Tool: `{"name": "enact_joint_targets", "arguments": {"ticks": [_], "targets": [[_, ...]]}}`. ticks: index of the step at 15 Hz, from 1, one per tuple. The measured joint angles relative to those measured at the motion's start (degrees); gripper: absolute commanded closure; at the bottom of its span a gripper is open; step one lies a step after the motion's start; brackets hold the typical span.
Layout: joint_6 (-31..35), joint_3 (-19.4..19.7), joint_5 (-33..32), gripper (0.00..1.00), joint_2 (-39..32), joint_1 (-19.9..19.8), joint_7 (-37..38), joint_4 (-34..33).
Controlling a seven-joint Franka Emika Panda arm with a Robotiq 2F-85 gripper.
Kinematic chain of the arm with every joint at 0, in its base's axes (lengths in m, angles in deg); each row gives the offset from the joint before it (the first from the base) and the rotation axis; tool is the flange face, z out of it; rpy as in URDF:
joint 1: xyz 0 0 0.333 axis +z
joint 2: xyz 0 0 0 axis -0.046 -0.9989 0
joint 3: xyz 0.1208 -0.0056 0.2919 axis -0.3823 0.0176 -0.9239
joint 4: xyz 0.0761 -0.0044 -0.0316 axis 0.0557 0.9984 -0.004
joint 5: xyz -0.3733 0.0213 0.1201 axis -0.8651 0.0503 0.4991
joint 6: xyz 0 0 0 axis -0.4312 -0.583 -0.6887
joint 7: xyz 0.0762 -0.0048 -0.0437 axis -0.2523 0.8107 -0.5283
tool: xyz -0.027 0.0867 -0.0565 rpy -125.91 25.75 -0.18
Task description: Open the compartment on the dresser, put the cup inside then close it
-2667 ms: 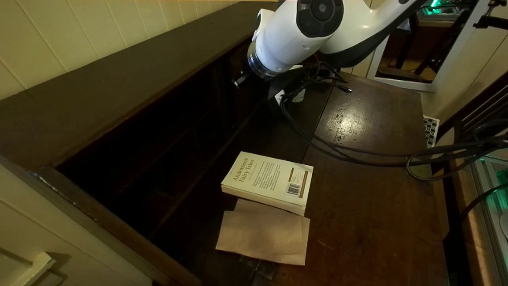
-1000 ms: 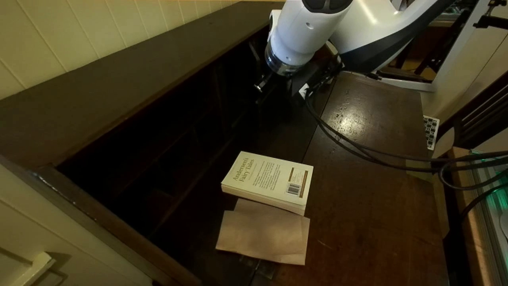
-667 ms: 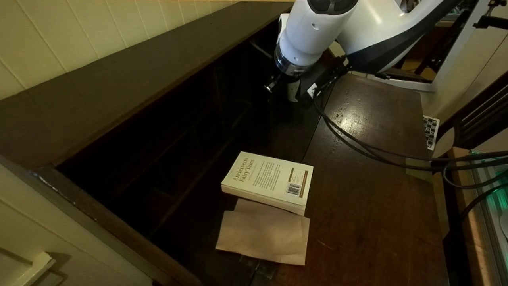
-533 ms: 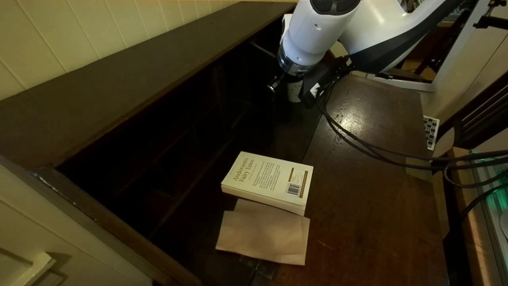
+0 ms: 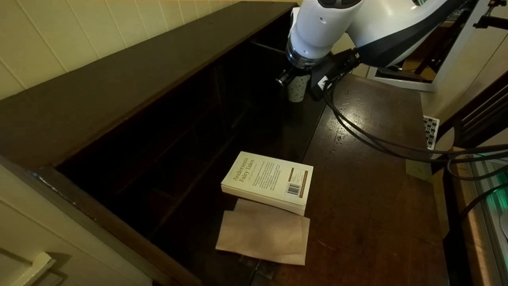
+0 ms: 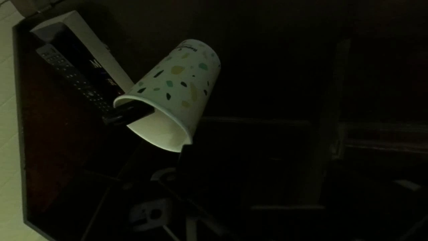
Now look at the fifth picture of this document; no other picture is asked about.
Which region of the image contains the brown paper envelope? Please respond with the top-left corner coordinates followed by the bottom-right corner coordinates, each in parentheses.
top-left (215, 197), bottom-right (311, 267)

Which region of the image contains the white paperback book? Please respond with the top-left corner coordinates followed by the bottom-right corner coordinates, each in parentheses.
top-left (221, 149), bottom-right (315, 218)

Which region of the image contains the light wooden side table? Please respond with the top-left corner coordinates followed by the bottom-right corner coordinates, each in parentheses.
top-left (430, 146), bottom-right (486, 286)

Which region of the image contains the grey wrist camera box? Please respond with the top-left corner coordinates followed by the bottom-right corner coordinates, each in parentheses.
top-left (308, 49), bottom-right (362, 100)

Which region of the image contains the green lit device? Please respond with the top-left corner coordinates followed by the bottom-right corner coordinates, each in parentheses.
top-left (465, 148), bottom-right (508, 286)

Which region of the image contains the white perforated bracket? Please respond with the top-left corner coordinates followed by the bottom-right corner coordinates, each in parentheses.
top-left (423, 114), bottom-right (442, 151)

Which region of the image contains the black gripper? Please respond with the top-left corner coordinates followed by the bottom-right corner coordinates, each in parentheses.
top-left (275, 52), bottom-right (326, 92)

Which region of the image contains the black cable bundle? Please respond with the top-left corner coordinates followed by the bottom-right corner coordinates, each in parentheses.
top-left (323, 86), bottom-right (508, 164)

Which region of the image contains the thin black cable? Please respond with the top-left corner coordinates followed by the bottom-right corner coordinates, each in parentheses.
top-left (459, 181), bottom-right (508, 219)

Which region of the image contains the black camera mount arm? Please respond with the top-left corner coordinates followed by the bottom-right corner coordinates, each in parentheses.
top-left (472, 0), bottom-right (508, 32)

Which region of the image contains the dark wooden secretary desk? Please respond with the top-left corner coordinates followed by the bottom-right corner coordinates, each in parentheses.
top-left (0, 0), bottom-right (457, 286)

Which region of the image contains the speckled white paper cup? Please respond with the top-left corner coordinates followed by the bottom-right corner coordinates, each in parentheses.
top-left (288, 73), bottom-right (311, 105)

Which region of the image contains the white cabinet with handle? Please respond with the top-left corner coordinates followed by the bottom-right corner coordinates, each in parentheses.
top-left (0, 160), bottom-right (156, 286)

